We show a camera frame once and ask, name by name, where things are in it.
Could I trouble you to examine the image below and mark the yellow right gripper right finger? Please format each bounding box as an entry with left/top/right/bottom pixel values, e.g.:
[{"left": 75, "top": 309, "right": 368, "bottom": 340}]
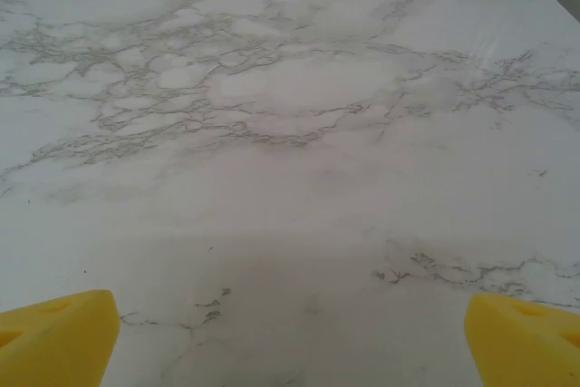
[{"left": 463, "top": 294, "right": 580, "bottom": 387}]

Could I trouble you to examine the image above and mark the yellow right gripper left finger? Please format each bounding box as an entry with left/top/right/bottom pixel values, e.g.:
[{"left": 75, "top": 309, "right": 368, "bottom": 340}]
[{"left": 0, "top": 288, "right": 121, "bottom": 387}]

